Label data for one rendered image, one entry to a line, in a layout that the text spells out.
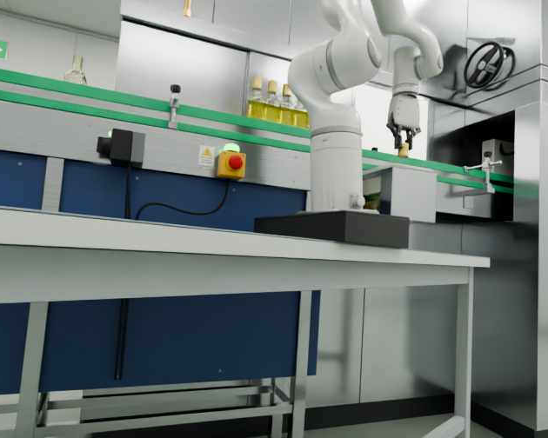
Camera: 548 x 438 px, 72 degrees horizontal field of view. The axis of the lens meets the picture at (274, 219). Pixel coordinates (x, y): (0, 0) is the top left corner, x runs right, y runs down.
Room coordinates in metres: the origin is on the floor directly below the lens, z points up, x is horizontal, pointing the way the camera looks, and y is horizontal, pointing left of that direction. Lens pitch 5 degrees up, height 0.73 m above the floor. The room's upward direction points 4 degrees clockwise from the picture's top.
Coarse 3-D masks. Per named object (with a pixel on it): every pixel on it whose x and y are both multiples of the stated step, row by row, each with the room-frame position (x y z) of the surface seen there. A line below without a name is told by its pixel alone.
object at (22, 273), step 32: (0, 256) 0.39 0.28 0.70; (32, 256) 0.41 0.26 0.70; (64, 256) 0.43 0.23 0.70; (96, 256) 0.46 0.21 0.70; (128, 256) 0.48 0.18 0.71; (160, 256) 0.51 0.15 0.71; (192, 256) 0.55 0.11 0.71; (224, 256) 0.59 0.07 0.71; (256, 256) 0.64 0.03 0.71; (0, 288) 0.39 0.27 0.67; (32, 288) 0.41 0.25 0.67; (64, 288) 0.43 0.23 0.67; (96, 288) 0.46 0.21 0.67; (128, 288) 0.49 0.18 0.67; (160, 288) 0.52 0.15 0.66; (192, 288) 0.55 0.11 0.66; (224, 288) 0.59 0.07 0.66; (256, 288) 0.64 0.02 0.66; (288, 288) 0.69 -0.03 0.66; (320, 288) 0.76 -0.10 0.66; (352, 288) 0.84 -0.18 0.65
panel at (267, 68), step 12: (252, 60) 1.42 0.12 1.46; (264, 60) 1.44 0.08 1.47; (276, 60) 1.46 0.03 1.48; (252, 72) 1.42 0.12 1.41; (264, 72) 1.44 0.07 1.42; (276, 72) 1.46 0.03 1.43; (264, 84) 1.44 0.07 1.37; (372, 84) 1.62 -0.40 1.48; (264, 96) 1.44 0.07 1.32; (276, 96) 1.46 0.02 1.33; (336, 96) 1.56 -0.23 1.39; (348, 96) 1.58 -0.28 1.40; (420, 96) 1.72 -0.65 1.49
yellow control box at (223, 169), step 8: (224, 152) 1.04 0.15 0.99; (232, 152) 1.05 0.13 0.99; (224, 160) 1.04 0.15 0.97; (216, 168) 1.10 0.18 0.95; (224, 168) 1.04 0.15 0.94; (240, 168) 1.06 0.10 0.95; (216, 176) 1.09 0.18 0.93; (224, 176) 1.07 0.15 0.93; (232, 176) 1.06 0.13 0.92; (240, 176) 1.06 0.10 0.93
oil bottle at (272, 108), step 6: (270, 102) 1.30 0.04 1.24; (276, 102) 1.31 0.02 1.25; (270, 108) 1.30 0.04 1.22; (276, 108) 1.30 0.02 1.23; (264, 114) 1.30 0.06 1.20; (270, 114) 1.30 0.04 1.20; (276, 114) 1.31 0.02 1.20; (264, 120) 1.30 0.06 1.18; (270, 120) 1.30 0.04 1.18; (276, 120) 1.31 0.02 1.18
